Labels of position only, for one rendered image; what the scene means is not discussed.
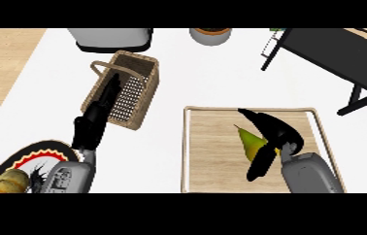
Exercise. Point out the green pear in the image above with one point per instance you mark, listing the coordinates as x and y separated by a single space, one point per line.
251 143

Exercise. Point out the grey and black appliance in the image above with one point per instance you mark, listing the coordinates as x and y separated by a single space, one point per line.
112 38

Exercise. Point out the pale wooden tray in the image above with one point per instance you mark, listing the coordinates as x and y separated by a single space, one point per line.
217 154

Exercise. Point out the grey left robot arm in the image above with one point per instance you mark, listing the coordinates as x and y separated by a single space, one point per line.
66 175

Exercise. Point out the black red patterned plate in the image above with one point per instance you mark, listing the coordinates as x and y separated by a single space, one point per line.
32 158

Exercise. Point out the brown bread roll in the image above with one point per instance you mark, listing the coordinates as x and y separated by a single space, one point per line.
12 181

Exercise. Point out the grey pot with orange rim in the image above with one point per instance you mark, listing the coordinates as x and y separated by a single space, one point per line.
209 35

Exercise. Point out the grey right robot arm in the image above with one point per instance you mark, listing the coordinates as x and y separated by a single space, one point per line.
310 173

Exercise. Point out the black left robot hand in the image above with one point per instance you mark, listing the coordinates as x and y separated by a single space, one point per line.
96 116

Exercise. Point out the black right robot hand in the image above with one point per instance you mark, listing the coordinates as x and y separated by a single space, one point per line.
277 128

